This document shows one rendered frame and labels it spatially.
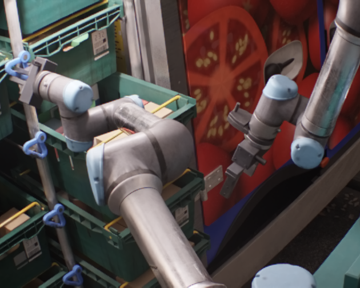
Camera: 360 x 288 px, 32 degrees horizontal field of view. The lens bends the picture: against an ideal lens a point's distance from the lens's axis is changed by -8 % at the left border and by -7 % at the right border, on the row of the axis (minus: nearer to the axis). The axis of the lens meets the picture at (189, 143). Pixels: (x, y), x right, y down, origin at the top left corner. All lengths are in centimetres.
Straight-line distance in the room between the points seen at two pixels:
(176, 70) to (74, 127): 59
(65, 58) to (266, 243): 141
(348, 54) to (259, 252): 177
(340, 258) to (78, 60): 106
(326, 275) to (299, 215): 174
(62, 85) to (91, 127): 14
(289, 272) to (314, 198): 214
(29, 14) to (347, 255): 113
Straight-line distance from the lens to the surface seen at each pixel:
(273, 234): 303
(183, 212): 222
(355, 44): 134
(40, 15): 196
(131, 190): 126
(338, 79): 138
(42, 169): 206
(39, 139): 198
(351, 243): 155
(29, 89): 177
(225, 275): 282
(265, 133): 161
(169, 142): 132
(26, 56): 188
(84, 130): 168
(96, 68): 215
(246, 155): 162
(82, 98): 163
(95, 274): 227
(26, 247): 216
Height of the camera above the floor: 238
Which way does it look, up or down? 31 degrees down
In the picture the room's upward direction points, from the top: 7 degrees counter-clockwise
